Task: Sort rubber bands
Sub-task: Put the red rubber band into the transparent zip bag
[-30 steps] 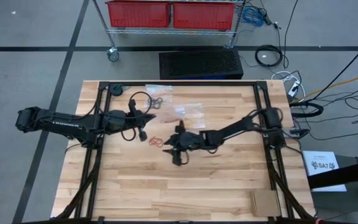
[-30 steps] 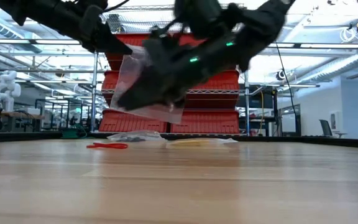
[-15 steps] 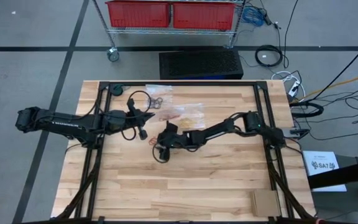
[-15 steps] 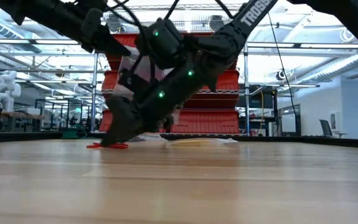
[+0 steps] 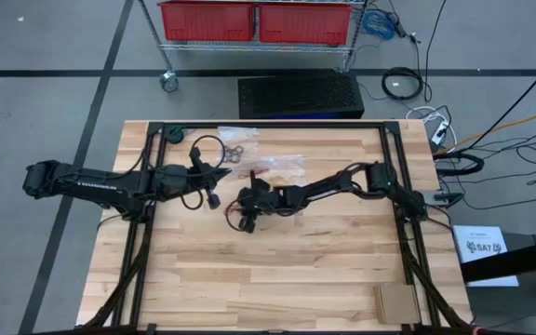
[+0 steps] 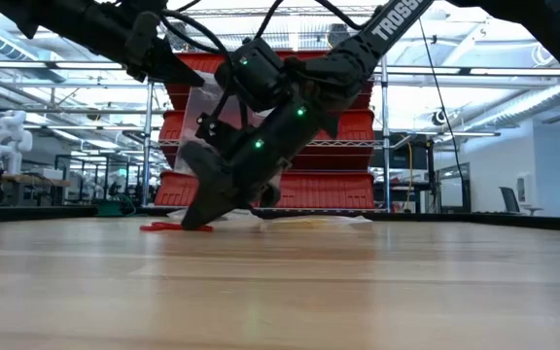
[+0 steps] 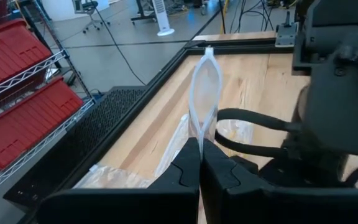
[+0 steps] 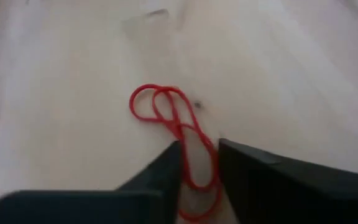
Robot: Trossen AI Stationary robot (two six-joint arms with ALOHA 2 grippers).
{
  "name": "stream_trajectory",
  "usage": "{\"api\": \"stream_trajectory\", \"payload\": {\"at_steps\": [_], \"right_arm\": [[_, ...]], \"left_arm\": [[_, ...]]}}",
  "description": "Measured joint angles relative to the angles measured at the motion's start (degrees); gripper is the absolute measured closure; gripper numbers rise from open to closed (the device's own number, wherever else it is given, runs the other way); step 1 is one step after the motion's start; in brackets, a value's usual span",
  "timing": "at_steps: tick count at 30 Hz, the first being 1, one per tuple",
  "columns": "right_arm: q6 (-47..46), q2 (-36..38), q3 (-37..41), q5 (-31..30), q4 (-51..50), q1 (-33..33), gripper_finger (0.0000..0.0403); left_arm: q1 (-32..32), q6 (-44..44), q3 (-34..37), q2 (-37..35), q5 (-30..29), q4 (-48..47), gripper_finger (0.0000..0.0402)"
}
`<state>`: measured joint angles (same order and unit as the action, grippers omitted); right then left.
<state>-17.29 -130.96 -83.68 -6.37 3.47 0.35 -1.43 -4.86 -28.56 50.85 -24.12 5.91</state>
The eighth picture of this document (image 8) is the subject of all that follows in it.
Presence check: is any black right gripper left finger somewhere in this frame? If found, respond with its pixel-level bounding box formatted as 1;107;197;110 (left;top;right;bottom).
0;140;183;224

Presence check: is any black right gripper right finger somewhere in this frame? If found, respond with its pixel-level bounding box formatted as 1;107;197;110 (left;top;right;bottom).
218;138;358;224

